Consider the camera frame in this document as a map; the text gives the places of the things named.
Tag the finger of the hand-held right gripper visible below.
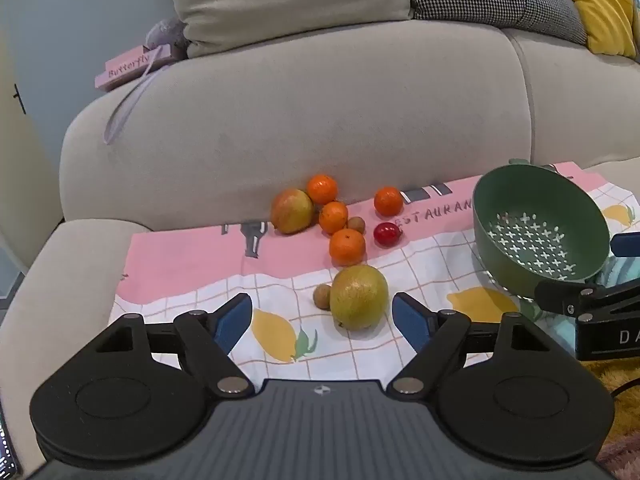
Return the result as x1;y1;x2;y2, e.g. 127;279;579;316
611;231;640;259
534;280;640;322

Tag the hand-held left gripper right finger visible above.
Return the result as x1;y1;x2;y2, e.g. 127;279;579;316
385;291;551;396

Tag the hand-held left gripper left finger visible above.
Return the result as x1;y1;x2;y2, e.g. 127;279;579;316
92;292;253;397

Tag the yellow-green pear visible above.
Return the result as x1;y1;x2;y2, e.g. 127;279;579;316
329;265;389;332

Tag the green perforated colander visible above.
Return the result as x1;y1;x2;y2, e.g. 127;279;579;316
472;158;612;300

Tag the orange tangerine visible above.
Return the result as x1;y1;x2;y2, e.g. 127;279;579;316
374;186;404;217
306;174;338;206
329;228;367;267
319;201;349;235

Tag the red-yellow apple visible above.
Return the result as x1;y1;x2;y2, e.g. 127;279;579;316
270;188;316;235

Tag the pink checked printed cloth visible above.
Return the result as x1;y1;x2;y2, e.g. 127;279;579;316
111;161;640;382

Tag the yellow fluffy blanket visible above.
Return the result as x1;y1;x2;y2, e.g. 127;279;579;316
582;357;640;466

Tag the red cherry tomato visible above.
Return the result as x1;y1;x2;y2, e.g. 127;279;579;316
373;222;402;247

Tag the beige sofa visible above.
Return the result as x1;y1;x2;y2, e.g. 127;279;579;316
20;20;640;476

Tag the lilac ribbon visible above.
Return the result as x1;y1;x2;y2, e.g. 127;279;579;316
102;47;168;146

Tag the yellow cushion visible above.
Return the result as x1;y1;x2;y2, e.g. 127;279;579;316
554;0;640;58

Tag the pink box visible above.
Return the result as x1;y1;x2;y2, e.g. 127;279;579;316
94;44;175;93

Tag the grey plush toy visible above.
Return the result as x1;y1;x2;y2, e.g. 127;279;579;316
145;16;190;61

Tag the beige cushion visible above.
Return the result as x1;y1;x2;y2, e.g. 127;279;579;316
164;0;413;59

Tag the black cable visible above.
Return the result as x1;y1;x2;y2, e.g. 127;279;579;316
609;379;640;401

